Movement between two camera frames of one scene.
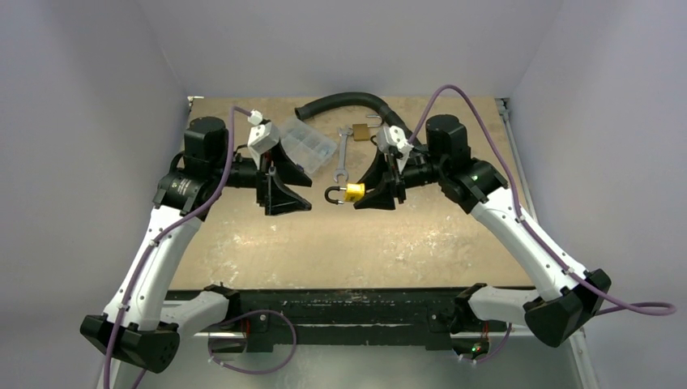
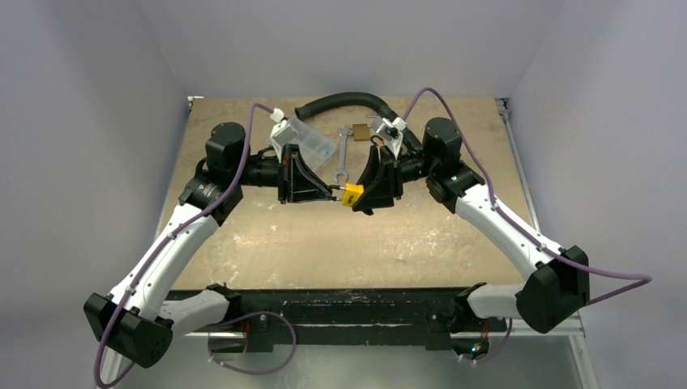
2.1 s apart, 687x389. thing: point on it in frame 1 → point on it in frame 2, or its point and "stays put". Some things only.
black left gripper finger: x=280 y=198 → x=306 y=185
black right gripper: x=397 y=175 stays put
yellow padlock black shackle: x=355 y=192 stays put
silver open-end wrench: x=342 y=168 stays put
